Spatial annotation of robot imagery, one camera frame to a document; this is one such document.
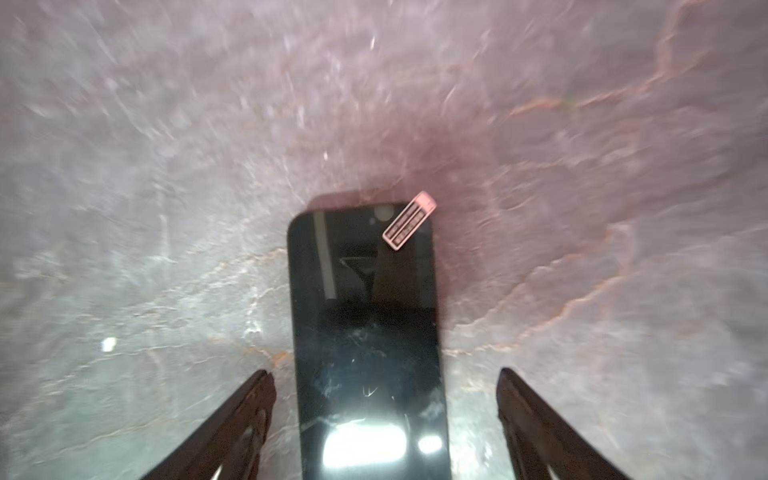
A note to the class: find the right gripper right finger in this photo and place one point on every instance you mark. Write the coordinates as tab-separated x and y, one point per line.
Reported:
541	444

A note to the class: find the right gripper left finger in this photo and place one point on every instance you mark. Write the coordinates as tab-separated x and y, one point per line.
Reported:
228	444

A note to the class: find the phone with white sticker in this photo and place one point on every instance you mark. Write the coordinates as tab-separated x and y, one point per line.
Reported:
370	389

